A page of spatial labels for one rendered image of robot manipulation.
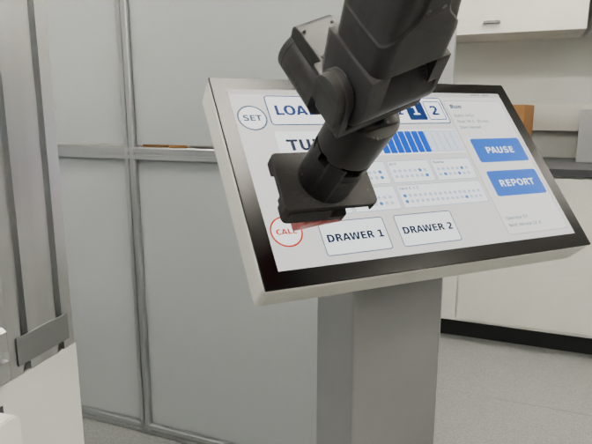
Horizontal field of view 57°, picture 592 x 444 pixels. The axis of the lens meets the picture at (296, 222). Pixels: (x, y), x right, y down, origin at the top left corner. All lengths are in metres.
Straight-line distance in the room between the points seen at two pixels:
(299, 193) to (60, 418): 0.30
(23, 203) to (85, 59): 1.56
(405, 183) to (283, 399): 1.21
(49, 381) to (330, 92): 0.34
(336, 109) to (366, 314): 0.46
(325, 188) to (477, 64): 3.00
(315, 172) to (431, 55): 0.17
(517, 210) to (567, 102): 2.64
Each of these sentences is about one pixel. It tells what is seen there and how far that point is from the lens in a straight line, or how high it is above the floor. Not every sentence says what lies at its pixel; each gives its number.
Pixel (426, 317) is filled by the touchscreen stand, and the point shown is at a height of 0.84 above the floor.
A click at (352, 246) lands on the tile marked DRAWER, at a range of 0.67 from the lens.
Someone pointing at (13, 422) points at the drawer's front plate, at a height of 0.92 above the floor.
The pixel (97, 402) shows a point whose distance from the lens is 2.32.
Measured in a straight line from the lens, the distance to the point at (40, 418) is 0.54.
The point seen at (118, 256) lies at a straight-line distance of 2.02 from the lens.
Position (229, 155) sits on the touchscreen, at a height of 1.10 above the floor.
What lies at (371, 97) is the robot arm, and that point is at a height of 1.16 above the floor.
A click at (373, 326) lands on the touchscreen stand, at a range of 0.82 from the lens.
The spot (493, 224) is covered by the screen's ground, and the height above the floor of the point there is 1.00.
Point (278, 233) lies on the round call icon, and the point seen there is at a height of 1.01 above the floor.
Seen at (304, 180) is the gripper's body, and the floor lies 1.09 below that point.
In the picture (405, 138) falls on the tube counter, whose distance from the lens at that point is 0.81.
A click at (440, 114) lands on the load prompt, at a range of 0.89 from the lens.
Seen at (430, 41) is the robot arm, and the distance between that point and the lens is 0.38.
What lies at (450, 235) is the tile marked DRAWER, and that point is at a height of 0.99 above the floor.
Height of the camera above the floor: 1.15
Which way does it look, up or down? 11 degrees down
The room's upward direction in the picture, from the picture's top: straight up
